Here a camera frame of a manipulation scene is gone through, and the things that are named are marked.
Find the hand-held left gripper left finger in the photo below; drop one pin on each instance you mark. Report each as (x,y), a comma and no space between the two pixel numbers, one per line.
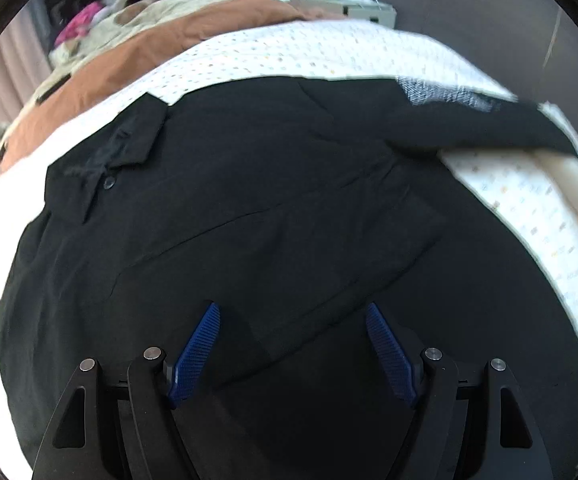
(196,355)

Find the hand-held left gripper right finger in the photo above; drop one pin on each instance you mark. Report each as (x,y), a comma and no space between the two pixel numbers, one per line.
(389,355)

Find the black collared coat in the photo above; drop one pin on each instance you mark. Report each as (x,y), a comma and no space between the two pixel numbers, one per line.
(269,210)

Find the small black flat object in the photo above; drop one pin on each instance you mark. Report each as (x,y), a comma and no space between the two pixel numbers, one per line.
(51,90)

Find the white dotted bedsheet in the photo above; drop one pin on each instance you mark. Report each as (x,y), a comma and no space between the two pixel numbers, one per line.
(269,55)

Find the brown blanket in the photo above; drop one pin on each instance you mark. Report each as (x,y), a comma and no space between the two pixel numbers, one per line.
(169,35)

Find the narrow pink curtain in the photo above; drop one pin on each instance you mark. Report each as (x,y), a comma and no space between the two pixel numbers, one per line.
(4,75)

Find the cream two-drawer nightstand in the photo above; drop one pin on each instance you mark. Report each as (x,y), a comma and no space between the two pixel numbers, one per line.
(364,10)

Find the pink cloth item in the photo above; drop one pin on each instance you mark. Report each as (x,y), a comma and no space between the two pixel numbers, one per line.
(81,20)

